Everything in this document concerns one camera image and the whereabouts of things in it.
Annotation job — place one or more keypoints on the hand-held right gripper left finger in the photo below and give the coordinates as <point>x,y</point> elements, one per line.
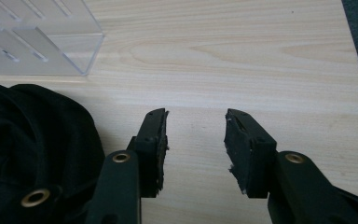
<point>151,149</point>

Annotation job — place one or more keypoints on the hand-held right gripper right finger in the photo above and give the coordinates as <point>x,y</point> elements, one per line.
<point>249,155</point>

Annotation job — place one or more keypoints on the black cloth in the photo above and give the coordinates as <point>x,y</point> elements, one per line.
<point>34,146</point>

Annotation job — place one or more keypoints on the clear acrylic box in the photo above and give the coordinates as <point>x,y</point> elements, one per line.
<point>37,37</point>

